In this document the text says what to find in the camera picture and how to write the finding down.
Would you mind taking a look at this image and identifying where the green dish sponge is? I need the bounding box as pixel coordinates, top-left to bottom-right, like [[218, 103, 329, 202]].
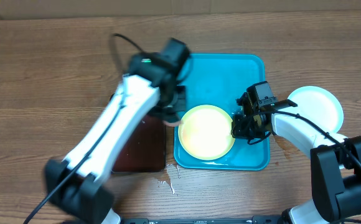
[[163, 120, 182, 127]]

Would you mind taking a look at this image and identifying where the yellow-green plate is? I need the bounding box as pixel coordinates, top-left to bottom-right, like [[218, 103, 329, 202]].
[[178, 105, 235, 161]]

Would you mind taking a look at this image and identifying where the light blue plate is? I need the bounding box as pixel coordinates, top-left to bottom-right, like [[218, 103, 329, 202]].
[[288, 86, 344, 133]]

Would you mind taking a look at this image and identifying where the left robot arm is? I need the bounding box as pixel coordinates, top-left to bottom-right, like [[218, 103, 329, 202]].
[[33, 38, 190, 223]]

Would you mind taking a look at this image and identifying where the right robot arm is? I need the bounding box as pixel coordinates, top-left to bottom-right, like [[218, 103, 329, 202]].
[[231, 81, 361, 224]]

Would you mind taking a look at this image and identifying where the black water tray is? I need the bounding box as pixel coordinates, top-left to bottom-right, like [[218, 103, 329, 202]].
[[112, 115, 166, 172]]

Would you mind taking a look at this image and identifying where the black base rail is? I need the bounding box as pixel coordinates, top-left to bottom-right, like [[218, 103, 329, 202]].
[[120, 215, 291, 224]]

